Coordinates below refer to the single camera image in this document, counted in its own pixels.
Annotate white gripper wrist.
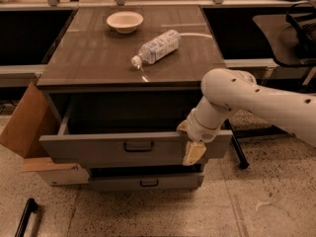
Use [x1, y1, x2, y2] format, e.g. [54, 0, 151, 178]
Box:
[177, 110, 223, 166]

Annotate grey top drawer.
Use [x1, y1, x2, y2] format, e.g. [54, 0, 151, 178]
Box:
[39, 92, 233, 168]

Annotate grey drawer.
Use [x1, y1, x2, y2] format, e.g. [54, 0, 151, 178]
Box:
[39, 92, 233, 168]
[89, 173, 204, 192]

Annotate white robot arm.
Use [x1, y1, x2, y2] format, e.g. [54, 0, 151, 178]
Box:
[178, 68, 316, 166]

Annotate grey bottom drawer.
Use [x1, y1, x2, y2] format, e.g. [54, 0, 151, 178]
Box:
[89, 173, 204, 192]

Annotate brown drawer cabinet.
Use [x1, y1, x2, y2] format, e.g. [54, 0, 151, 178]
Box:
[38, 6, 230, 185]

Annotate open cardboard box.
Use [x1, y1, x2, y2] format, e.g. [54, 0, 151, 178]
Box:
[0, 82, 89, 186]

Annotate black table leg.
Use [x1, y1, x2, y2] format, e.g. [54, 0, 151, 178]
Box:
[224, 119, 249, 169]

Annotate clear plastic water bottle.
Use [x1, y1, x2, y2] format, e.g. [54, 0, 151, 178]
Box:
[131, 30, 181, 69]

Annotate white bowl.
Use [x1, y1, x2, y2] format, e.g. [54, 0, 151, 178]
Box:
[107, 11, 143, 35]

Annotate black office chair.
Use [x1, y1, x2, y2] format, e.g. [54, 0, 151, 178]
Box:
[253, 2, 316, 68]

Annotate black bar on floor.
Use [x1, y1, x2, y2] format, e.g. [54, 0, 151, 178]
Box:
[15, 197, 38, 237]

